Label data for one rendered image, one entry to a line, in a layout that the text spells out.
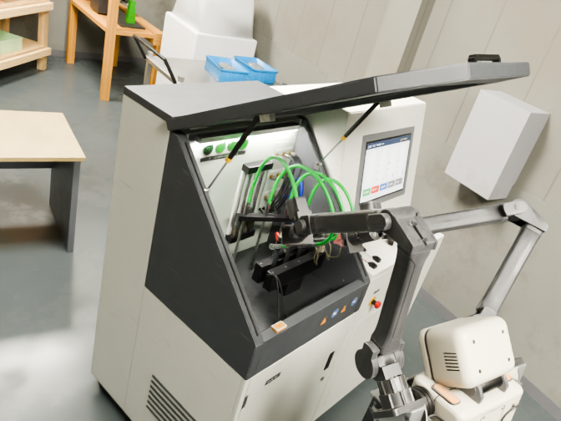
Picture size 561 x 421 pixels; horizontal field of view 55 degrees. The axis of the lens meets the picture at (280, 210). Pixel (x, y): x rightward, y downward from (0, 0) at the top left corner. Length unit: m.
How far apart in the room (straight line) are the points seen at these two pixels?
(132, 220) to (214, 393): 0.72
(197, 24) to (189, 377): 3.80
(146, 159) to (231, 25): 3.57
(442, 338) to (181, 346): 1.04
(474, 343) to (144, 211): 1.23
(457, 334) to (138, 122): 1.26
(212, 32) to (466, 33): 2.44
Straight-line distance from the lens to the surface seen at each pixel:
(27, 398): 2.82
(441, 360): 1.45
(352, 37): 4.68
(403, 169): 2.71
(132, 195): 2.08
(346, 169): 2.26
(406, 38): 4.08
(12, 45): 6.43
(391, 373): 1.41
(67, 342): 3.06
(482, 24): 3.87
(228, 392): 1.98
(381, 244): 2.52
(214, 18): 5.33
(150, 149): 1.94
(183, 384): 2.18
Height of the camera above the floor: 2.13
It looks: 27 degrees down
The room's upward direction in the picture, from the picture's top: 16 degrees clockwise
